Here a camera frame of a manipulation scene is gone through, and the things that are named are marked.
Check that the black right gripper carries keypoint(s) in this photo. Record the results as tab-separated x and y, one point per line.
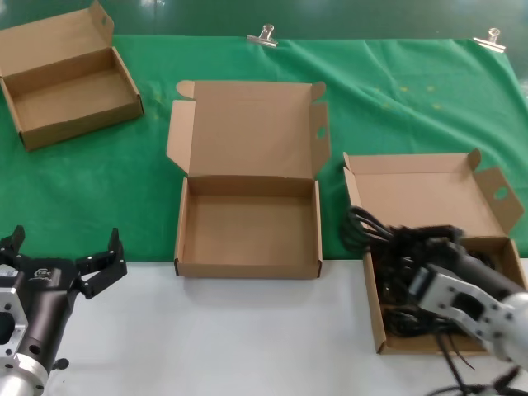
478	270

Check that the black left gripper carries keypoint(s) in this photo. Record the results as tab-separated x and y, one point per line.
45	305

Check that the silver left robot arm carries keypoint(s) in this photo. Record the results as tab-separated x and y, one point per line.
18	377

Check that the small empty cardboard box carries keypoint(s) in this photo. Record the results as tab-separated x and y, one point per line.
70	95

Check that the large open cardboard box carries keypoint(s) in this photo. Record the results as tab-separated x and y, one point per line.
247	231

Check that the black round connector knob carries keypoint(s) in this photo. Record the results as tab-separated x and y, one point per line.
61	364

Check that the green table cloth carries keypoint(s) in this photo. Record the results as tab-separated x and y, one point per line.
371	82

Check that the silver binder clip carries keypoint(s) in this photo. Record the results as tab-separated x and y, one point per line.
263	38
491	41

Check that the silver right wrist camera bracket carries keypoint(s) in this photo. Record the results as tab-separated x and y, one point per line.
449	297

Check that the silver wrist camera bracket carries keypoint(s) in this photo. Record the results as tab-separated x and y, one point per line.
10	317
449	297

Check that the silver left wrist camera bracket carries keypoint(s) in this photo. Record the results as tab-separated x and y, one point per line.
10	317

